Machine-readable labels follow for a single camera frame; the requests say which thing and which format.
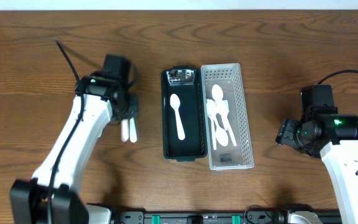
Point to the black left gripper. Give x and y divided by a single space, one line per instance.
132 109

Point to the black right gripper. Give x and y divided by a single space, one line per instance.
286 134

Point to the white plastic fork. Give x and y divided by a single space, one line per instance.
125 130
132 130

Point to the white plastic spoon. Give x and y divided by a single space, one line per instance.
228 124
175 104
220 133
217 93
213 128

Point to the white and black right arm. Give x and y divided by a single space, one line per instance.
333 138

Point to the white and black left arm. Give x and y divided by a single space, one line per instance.
52 194

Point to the clear white plastic basket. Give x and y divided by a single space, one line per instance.
228 76

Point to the dark green plastic basket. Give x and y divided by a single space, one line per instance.
185 82

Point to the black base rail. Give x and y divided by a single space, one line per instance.
298 213

